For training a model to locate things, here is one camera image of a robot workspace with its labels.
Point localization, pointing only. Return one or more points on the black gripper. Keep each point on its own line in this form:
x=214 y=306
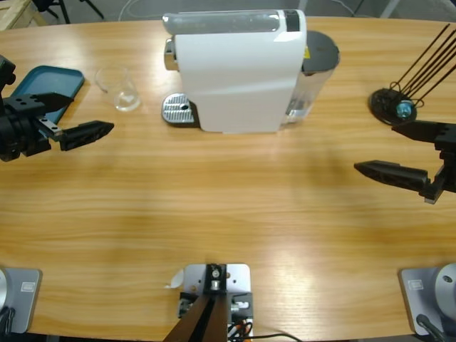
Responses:
x=449 y=171
x=18 y=135

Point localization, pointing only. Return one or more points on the blue coffee capsule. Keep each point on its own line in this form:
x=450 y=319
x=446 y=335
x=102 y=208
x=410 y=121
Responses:
x=404 y=109

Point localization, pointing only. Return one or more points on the clear glass cup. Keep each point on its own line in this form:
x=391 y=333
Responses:
x=123 y=101

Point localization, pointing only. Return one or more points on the white capsule coffee machine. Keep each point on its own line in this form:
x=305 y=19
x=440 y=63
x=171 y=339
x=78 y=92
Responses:
x=235 y=78

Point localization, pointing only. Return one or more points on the teal plastic tray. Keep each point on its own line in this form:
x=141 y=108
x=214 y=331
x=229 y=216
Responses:
x=53 y=80

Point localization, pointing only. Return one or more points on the black capsule holder with rods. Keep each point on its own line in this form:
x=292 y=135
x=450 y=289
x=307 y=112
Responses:
x=383 y=103

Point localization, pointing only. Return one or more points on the metal drip tray grate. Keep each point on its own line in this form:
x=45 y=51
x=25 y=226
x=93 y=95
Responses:
x=176 y=108

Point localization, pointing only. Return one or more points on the clear water tank grey lid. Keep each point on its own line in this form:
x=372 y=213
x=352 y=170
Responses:
x=320 y=50

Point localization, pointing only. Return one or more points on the white peeling sticker tab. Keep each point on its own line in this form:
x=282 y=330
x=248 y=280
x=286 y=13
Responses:
x=176 y=279

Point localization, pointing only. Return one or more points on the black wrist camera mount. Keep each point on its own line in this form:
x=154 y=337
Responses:
x=7 y=71

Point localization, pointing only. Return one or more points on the arm grey base plate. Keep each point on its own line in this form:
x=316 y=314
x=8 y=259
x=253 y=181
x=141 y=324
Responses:
x=417 y=299
x=25 y=303

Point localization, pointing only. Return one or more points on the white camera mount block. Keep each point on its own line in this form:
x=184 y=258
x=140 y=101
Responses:
x=238 y=276

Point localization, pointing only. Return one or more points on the dark camera post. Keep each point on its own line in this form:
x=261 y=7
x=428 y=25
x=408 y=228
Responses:
x=203 y=320

